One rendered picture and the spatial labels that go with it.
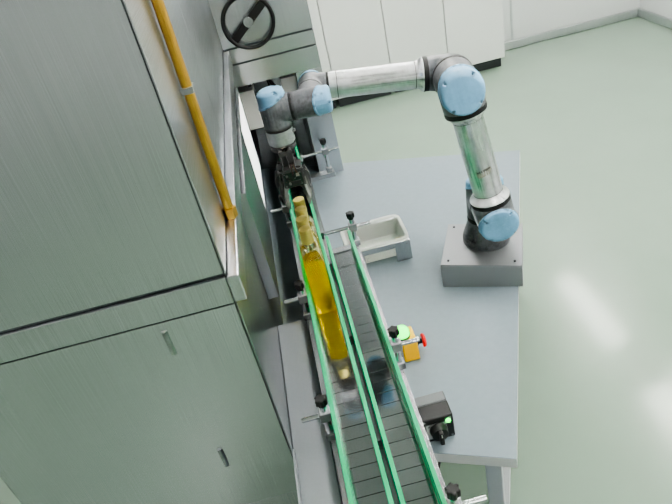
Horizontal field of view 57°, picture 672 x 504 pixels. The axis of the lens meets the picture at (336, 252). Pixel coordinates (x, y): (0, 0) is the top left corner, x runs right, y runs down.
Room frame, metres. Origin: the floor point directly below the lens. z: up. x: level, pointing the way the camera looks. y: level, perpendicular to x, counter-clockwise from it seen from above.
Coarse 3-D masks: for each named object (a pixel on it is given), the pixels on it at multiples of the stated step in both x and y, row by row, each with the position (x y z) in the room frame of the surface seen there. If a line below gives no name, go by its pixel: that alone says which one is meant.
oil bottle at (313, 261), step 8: (304, 248) 1.47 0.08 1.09; (304, 256) 1.43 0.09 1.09; (312, 256) 1.43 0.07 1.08; (320, 256) 1.43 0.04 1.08; (304, 264) 1.43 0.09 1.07; (312, 264) 1.42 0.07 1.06; (320, 264) 1.42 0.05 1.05; (312, 272) 1.42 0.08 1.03; (320, 272) 1.42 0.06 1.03; (312, 280) 1.42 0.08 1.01; (320, 280) 1.42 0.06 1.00; (328, 280) 1.43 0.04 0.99; (312, 288) 1.42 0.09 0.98; (320, 288) 1.42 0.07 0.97; (328, 288) 1.43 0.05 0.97; (320, 296) 1.42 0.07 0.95; (328, 296) 1.42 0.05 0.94; (320, 304) 1.42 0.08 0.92; (328, 304) 1.42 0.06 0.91; (320, 312) 1.42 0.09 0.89; (328, 312) 1.43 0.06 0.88
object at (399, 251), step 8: (408, 240) 1.78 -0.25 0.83; (376, 248) 1.77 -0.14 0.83; (384, 248) 1.78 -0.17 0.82; (392, 248) 1.78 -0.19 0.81; (400, 248) 1.78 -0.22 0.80; (408, 248) 1.78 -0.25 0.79; (368, 256) 1.78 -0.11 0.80; (376, 256) 1.78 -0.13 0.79; (384, 256) 1.78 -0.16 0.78; (392, 256) 1.78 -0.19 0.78; (400, 256) 1.78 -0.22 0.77; (408, 256) 1.78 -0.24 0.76; (368, 264) 1.78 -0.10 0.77; (376, 264) 1.78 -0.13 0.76; (384, 264) 1.78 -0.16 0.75
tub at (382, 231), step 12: (384, 216) 1.95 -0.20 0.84; (396, 216) 1.93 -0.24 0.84; (360, 228) 1.93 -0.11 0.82; (372, 228) 1.93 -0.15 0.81; (384, 228) 1.93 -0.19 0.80; (396, 228) 1.93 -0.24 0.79; (348, 240) 1.93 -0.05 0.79; (360, 240) 1.93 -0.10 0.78; (372, 240) 1.92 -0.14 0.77; (384, 240) 1.90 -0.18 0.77; (396, 240) 1.78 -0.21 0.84
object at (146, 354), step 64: (0, 0) 0.95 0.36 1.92; (64, 0) 0.95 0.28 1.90; (128, 0) 0.98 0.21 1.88; (192, 0) 1.96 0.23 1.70; (0, 64) 0.95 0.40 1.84; (64, 64) 0.95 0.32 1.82; (128, 64) 0.95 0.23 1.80; (192, 64) 1.47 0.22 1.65; (0, 128) 0.95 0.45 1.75; (64, 128) 0.95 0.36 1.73; (128, 128) 0.95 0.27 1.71; (192, 128) 1.15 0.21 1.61; (0, 192) 0.95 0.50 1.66; (64, 192) 0.95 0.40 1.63; (128, 192) 0.95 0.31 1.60; (192, 192) 0.95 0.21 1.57; (0, 256) 0.95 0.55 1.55; (64, 256) 0.95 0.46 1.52; (128, 256) 0.95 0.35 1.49; (192, 256) 0.95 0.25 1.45; (0, 320) 0.94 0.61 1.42; (64, 320) 0.94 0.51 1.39; (128, 320) 0.94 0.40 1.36; (192, 320) 0.95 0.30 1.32; (256, 320) 1.10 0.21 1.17; (0, 384) 0.94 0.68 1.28; (64, 384) 0.94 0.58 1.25; (128, 384) 0.95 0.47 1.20; (192, 384) 0.95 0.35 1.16; (256, 384) 0.95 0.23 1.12; (0, 448) 0.94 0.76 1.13; (64, 448) 0.94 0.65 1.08; (128, 448) 0.95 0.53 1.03; (192, 448) 0.95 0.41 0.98; (256, 448) 0.95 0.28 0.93
